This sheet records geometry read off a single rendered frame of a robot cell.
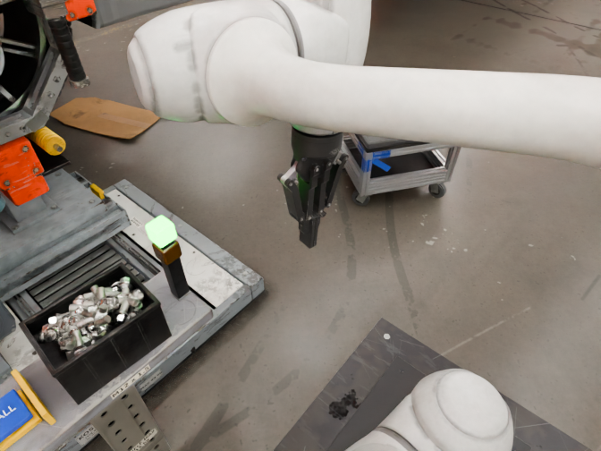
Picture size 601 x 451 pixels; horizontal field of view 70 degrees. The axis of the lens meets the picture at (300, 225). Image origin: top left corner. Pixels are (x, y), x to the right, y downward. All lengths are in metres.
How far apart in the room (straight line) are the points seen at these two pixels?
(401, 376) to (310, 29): 0.74
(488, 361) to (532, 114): 1.20
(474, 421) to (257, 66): 0.54
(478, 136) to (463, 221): 1.54
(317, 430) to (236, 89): 0.74
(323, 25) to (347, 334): 1.09
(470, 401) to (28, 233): 1.39
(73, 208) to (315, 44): 1.30
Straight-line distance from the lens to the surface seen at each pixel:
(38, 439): 0.92
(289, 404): 1.32
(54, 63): 1.38
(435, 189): 1.93
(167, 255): 0.86
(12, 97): 1.48
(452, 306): 1.57
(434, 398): 0.70
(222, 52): 0.41
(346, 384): 1.02
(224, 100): 0.42
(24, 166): 1.42
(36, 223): 1.68
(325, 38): 0.51
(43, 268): 1.65
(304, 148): 0.61
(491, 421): 0.70
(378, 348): 1.07
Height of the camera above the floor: 1.21
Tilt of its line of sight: 44 degrees down
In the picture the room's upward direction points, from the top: straight up
